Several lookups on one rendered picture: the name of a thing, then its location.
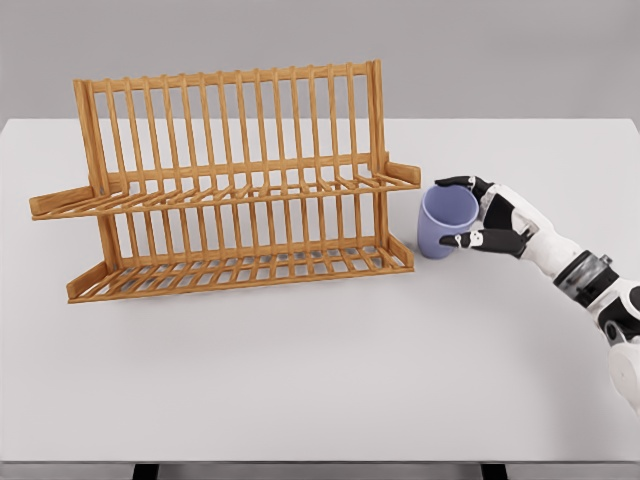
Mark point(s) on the wooden two-tier dish rack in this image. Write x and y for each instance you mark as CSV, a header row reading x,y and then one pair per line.
x,y
235,200

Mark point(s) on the lavender plastic cup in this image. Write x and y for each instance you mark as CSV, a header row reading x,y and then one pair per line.
x,y
446,220

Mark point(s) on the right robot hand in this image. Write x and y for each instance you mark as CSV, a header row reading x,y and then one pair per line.
x,y
506,210

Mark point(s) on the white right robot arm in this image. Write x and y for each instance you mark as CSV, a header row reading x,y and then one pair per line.
x,y
595,290

